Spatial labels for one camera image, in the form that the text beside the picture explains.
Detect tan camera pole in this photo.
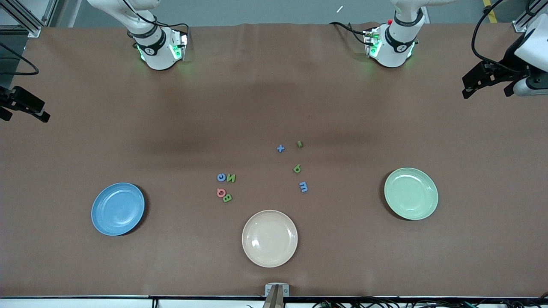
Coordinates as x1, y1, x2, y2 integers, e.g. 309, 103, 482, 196
262, 286, 284, 308

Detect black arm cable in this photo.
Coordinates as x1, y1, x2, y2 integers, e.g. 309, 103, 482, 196
0, 43, 39, 76
471, 0, 533, 69

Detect green plate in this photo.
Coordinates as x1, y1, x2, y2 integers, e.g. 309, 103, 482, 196
384, 167, 439, 221

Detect aluminium frame post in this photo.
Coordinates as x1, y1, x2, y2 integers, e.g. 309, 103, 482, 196
0, 0, 58, 38
514, 0, 541, 33

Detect white table edge rail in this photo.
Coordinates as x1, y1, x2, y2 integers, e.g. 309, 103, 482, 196
0, 296, 548, 308

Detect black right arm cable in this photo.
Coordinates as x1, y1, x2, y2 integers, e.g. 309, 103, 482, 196
0, 43, 39, 76

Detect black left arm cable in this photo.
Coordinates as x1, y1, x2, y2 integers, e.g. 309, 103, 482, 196
471, 0, 533, 69

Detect beige plate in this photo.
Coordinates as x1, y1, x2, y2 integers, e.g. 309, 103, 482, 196
241, 210, 298, 268

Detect blue plate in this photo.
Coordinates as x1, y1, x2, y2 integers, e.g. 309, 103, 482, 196
91, 183, 146, 237

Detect gray metal camera bracket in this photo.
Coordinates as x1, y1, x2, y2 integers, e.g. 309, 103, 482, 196
265, 283, 290, 298

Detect brown table cover cloth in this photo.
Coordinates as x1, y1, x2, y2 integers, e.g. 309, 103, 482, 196
0, 21, 548, 298

